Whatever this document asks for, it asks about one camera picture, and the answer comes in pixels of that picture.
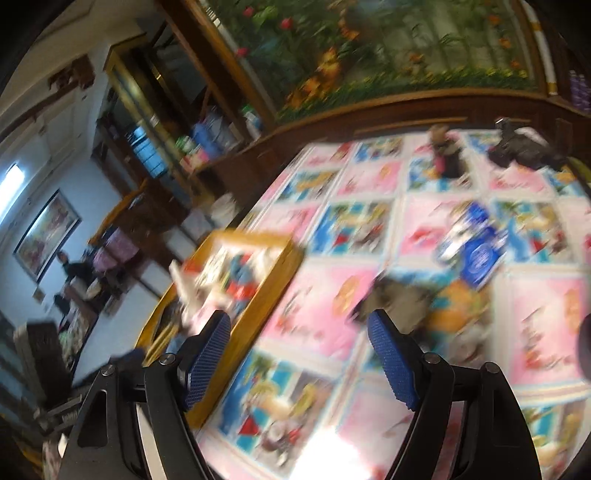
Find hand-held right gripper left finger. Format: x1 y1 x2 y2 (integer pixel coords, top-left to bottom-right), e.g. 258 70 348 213
58 310 232 480

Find black device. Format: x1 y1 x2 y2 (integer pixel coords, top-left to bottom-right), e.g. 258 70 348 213
488 117 570 170

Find blue thermos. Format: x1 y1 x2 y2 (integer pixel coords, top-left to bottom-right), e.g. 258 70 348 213
191 120 219 158

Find blue printed packet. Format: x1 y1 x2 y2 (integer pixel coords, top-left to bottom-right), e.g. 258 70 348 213
441 203 507 290

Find gold-edged white box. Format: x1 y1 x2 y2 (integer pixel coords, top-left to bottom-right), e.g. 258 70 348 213
136 231 305 430

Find large white cloth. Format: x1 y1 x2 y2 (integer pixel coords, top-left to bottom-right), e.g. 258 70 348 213
170 261 218 315

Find framed wall picture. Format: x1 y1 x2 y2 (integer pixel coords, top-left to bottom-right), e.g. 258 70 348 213
14 189 82 283

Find wooden sideboard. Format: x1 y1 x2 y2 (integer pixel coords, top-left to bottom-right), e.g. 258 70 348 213
198 88 591 195

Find black bottle with wooden cap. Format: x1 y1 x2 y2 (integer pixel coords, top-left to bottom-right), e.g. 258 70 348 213
429 124 463 179

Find flower landscape mural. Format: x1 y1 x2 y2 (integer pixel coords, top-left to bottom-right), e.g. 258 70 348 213
203 0 546 124

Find purple bottles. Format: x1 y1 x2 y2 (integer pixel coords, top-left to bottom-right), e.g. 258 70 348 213
568 69 591 112

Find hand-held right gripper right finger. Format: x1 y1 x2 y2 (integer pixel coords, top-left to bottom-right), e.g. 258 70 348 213
367 308 543 480

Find pink covered dining table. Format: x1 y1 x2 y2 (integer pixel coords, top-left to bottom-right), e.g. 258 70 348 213
92 231 140 274

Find dark cloth with pink lining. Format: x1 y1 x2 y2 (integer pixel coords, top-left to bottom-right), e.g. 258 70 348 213
358 274 432 324

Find ceiling light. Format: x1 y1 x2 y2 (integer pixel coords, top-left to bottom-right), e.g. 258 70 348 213
0 164 27 205

